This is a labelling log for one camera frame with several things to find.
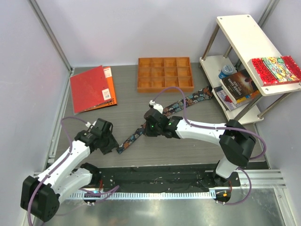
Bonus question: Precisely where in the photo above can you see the floral navy necktie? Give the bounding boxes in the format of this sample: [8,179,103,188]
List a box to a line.
[117,86,213,154]

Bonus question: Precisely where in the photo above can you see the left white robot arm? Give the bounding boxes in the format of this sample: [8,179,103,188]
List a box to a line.
[20,118,118,226]

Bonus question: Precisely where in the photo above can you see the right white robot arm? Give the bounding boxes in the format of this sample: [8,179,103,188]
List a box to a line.
[144,100,256,186]

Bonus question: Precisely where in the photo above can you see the red folder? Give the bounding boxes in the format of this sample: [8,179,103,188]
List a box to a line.
[70,66,111,114]

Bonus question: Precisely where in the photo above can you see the orange wooden compartment tray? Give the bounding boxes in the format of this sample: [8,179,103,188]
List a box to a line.
[137,56,194,93]

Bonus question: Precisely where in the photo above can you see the orange notebook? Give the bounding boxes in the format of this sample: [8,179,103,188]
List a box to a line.
[95,66,117,109]

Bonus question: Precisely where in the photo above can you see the bottom stacked books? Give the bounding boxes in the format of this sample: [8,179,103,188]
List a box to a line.
[214,86,260,111]

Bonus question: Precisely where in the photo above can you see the blue lidded jar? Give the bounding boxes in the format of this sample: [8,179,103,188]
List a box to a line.
[218,65,237,79]

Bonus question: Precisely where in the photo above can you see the dark brown book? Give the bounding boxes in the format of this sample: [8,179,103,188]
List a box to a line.
[220,69,260,104]

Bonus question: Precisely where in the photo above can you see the white two-tier shelf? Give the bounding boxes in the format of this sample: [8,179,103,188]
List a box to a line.
[199,15,301,124]

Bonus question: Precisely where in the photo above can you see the red colourful book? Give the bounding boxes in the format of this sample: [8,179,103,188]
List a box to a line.
[251,56,301,86]

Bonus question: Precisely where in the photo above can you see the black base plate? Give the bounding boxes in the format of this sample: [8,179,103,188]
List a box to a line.
[87,164,241,193]

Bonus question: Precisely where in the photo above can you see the slotted white cable duct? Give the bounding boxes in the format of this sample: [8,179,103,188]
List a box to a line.
[67,190,216,200]

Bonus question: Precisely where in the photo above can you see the aluminium rail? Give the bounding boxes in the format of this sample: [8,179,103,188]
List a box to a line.
[29,169,287,191]

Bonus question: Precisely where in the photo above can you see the left aluminium frame post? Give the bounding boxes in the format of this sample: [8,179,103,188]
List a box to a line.
[27,0,73,73]

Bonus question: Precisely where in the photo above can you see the aluminium frame post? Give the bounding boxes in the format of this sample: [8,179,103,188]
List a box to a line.
[27,0,73,73]
[257,0,280,28]

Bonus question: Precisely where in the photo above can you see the right aluminium frame post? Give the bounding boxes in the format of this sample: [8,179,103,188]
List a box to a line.
[257,0,280,28]

